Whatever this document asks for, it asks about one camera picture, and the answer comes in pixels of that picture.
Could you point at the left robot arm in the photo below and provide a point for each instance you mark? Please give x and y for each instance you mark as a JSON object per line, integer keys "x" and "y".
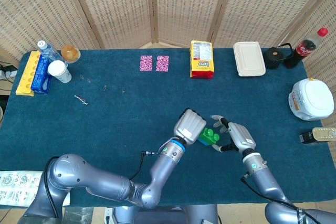
{"x": 105, "y": 182}

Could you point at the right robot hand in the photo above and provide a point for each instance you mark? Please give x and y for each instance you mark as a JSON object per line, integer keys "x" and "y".
{"x": 241, "y": 137}

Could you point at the white plastic cup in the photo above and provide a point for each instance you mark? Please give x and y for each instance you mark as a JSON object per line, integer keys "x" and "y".
{"x": 59, "y": 70}

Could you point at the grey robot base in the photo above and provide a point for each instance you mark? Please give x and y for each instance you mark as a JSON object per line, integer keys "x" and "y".
{"x": 170, "y": 216}

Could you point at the blue carton box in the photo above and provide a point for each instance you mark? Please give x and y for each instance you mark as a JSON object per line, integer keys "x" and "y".
{"x": 40, "y": 77}

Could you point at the black and gold box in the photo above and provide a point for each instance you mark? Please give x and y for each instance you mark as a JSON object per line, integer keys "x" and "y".
{"x": 323, "y": 133}

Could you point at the white rice cooker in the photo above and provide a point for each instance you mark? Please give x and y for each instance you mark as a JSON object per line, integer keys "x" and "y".
{"x": 312, "y": 99}

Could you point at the orange jelly cup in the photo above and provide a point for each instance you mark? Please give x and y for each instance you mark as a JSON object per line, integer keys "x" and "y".
{"x": 70, "y": 53}

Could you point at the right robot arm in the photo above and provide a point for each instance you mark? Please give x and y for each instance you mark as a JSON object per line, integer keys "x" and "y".
{"x": 262, "y": 179}

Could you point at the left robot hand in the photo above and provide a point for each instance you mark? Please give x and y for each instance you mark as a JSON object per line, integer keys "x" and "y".
{"x": 190, "y": 127}

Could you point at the woven folding screen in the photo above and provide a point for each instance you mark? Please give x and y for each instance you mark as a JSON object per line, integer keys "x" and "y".
{"x": 118, "y": 9}

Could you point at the cola bottle red cap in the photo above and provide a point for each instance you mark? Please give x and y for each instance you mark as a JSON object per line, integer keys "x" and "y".
{"x": 299, "y": 52}

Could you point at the printed white plastic bag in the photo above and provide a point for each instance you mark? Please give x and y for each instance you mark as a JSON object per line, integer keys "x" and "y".
{"x": 18, "y": 187}

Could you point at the beige lidded lunch box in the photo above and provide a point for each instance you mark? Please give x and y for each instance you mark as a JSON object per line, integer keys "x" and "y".
{"x": 249, "y": 58}

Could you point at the yellow plastic tray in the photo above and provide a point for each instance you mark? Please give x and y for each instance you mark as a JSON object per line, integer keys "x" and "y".
{"x": 26, "y": 77}

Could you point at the white power strip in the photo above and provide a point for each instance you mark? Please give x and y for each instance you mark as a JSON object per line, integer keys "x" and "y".
{"x": 9, "y": 73}

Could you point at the blue table cloth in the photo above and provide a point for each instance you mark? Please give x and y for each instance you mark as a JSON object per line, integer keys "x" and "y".
{"x": 131, "y": 119}

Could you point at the clear water bottle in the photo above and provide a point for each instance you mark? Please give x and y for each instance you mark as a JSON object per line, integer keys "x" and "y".
{"x": 50, "y": 51}

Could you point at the yellow red snack bag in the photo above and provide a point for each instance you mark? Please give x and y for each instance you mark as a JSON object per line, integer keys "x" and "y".
{"x": 202, "y": 61}

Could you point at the pink patterned card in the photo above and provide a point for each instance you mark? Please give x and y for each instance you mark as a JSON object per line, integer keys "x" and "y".
{"x": 146, "y": 63}
{"x": 162, "y": 63}

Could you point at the green toy brick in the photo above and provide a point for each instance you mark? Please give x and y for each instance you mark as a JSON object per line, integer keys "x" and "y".
{"x": 210, "y": 134}

